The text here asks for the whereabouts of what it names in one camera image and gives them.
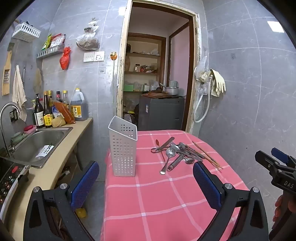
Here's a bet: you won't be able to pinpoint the orange seasoning packet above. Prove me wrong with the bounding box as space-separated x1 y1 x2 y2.
54 102 76 124

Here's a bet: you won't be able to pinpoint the white plastic wall basket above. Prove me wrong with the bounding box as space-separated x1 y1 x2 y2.
12 22 41 42

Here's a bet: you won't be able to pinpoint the dark sauce bottle yellow label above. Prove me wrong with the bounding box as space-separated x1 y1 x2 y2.
43 91 54 128

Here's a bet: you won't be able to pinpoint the grey wall rack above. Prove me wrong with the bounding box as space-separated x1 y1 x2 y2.
36 44 65 59

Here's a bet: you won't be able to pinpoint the small yellow object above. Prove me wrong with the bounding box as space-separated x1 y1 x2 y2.
75 207 87 219

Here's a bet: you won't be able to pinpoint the white perforated sink basket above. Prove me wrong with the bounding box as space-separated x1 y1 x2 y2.
35 145 55 160

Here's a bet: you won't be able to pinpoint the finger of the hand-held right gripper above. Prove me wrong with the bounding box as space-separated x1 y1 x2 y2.
271 148 296 167
255 151 281 176

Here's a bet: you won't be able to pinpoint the small red-tipped spoon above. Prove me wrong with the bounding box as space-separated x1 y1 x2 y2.
155 139 166 163

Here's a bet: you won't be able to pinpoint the long metal spoon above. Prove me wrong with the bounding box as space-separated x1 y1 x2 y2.
179 142 205 160

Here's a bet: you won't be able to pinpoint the hanging beige loofah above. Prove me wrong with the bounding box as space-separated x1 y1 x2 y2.
33 68 43 93

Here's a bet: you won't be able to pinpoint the red plastic bag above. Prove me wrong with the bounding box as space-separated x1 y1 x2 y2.
60 47 70 70

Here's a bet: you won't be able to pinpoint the large brown oil jug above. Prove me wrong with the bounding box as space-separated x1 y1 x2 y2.
70 88 88 121

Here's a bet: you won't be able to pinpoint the green seasoning packet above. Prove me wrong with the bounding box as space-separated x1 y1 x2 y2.
42 34 52 51

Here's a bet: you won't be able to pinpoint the clear bottle yellow cap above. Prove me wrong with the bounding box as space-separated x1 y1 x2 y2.
62 90 70 110

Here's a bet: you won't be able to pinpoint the steel faucet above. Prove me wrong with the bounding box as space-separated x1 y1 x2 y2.
0 102 20 158

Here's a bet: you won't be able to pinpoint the white perforated utensil holder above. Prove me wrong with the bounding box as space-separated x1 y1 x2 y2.
108 115 138 177

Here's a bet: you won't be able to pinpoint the grey washing machine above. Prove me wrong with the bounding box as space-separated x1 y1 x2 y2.
138 95 185 131

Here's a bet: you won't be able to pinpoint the white hose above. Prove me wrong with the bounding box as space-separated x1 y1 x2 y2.
193 76 212 123

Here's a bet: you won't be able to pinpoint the worn wooden door frame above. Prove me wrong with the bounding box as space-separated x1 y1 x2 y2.
116 0 200 137

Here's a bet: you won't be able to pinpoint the wooden grater board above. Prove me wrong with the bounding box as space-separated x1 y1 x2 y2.
2 43 15 96

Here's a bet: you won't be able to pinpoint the cream rubber gloves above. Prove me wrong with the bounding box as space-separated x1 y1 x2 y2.
196 69 226 97

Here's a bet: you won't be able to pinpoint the brown wooden chopstick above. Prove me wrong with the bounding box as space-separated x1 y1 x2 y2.
192 141 220 168
195 142 223 169

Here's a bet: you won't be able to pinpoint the thin white cable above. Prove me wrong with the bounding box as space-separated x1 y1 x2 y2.
112 60 116 112

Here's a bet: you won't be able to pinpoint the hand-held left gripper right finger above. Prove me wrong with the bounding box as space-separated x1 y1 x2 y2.
193 161 270 241

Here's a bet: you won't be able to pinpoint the clear hanging plastic bag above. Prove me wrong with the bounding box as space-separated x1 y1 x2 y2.
194 56 208 79

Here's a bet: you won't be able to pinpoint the metal cooking pot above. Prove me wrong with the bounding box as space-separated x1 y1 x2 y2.
165 81 179 96

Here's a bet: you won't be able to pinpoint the metal cylindrical-handle tool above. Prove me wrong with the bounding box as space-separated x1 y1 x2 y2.
167 154 184 172

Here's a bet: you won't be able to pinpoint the beige scrubber ball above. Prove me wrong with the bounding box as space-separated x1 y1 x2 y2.
51 115 66 128

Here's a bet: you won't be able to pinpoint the beige hanging towel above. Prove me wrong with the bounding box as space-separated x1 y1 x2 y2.
12 65 27 121

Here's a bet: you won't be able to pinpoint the wooden storage shelf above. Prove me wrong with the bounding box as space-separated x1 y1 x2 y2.
124 32 167 93

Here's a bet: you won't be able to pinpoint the person's right hand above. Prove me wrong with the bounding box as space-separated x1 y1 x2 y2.
272 194 284 229

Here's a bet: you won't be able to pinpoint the pink checked tablecloth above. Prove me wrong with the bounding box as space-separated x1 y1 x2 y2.
100 130 250 241

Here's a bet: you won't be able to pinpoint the wooden cutting board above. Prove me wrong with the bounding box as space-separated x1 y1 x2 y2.
142 91 171 98

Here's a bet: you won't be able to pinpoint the red and white seasoning packets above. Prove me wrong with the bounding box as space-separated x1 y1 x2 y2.
50 34 65 48

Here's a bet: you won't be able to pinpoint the beige kitchen counter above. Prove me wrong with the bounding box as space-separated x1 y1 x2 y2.
5 117 93 232

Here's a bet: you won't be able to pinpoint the stainless steel sink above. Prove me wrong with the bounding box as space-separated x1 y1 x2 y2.
10 127 73 168

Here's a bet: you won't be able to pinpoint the clear bag of dried goods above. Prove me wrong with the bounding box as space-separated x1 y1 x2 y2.
76 32 100 51

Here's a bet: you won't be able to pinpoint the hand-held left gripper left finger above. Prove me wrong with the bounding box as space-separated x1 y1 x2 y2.
23 161 100 241

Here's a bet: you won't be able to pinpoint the dark pump bottle white label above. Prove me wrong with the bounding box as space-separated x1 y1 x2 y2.
34 94 45 128

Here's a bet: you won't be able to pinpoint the metal tongs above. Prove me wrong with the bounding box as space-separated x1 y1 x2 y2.
151 137 175 153

